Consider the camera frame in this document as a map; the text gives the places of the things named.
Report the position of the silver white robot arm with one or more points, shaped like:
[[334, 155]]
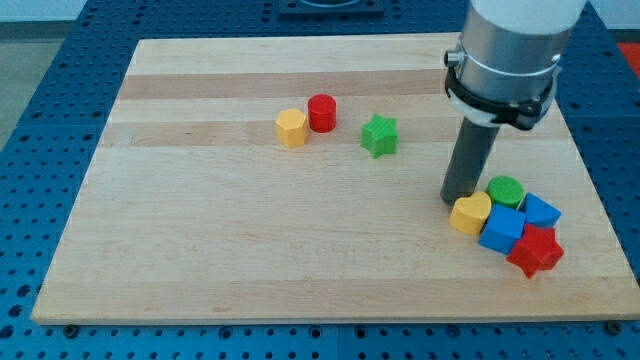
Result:
[[505, 65]]

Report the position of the green star block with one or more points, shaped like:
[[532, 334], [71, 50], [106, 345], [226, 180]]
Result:
[[379, 136]]

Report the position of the red star block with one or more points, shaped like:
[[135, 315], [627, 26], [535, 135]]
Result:
[[537, 250]]

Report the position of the yellow hexagon block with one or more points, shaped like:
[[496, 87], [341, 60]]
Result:
[[292, 127]]

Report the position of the light wooden board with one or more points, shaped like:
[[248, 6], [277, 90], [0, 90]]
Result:
[[193, 212]]

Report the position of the red cylinder block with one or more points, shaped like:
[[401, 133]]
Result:
[[322, 110]]

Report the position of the yellow heart block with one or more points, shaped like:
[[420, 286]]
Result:
[[470, 213]]

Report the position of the dark grey cylindrical pointer tool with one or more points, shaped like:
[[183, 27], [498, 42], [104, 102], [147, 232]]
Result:
[[469, 156]]

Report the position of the green cylinder block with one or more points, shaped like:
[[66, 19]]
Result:
[[506, 191]]

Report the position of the blue cube block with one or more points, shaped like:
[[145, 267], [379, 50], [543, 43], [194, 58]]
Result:
[[503, 229]]

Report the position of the blue triangle block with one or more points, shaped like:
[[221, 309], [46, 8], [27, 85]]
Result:
[[539, 212]]

